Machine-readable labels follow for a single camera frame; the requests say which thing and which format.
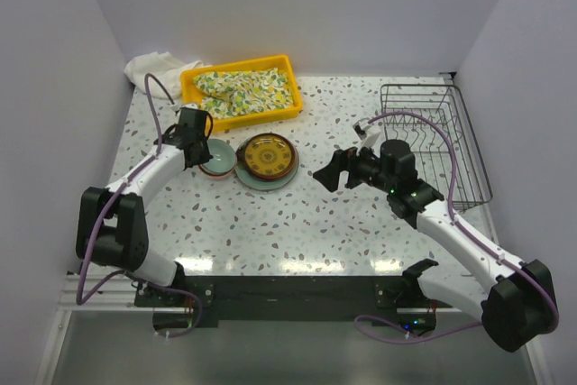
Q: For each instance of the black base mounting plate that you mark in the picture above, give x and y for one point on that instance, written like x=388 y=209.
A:
x=290 y=299

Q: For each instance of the yellow plastic tray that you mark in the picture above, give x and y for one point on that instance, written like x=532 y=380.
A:
x=191 y=95

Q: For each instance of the large celadon green plate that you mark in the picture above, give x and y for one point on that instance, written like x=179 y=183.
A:
x=260 y=184

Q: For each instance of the white cloth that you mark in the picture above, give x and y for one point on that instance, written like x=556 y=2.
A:
x=164 y=66

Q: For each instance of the lemon print cloth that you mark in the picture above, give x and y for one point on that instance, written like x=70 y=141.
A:
x=237 y=93

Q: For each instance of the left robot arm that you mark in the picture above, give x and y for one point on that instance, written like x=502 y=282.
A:
x=112 y=237

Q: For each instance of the pale green bowl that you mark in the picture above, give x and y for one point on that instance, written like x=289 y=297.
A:
x=223 y=156

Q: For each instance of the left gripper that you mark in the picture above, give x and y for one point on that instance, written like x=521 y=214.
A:
x=205 y=155

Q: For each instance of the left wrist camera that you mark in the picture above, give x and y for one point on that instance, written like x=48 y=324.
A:
x=178 y=107

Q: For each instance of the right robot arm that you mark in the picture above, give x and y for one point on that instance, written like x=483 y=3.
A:
x=516 y=300

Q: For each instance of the black wire dish rack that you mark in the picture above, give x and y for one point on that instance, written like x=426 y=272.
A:
x=433 y=119

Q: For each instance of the white red patterned bowl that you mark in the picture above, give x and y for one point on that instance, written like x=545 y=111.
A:
x=216 y=175

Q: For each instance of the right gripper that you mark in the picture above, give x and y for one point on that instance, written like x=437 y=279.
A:
x=342 y=160

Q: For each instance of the yellow patterned plate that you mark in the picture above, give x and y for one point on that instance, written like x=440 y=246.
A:
x=269 y=156

